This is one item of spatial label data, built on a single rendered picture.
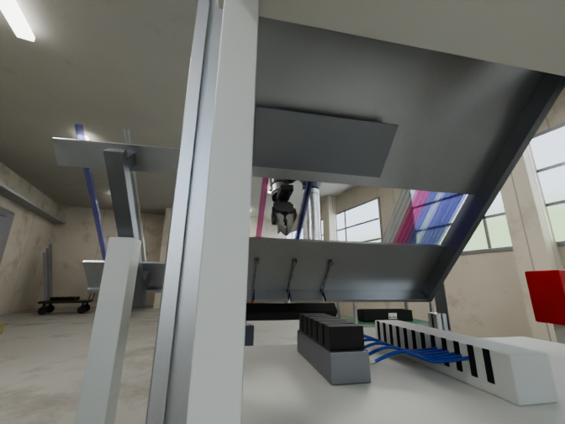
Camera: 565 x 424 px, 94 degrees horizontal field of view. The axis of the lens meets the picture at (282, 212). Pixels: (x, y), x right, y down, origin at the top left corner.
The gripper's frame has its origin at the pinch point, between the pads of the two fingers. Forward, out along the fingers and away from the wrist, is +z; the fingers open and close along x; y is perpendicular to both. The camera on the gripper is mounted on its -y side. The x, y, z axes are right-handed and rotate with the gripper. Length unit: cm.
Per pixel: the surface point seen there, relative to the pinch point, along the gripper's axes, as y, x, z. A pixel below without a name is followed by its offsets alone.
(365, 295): 6.7, -25.3, 20.2
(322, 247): -9.1, -7.5, 13.6
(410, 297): 6.5, -41.3, 20.9
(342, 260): -4.8, -14.8, 14.7
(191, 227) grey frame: -42, 23, 37
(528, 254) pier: 124, -309, -89
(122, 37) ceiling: 19, 132, -249
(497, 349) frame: -40, -11, 50
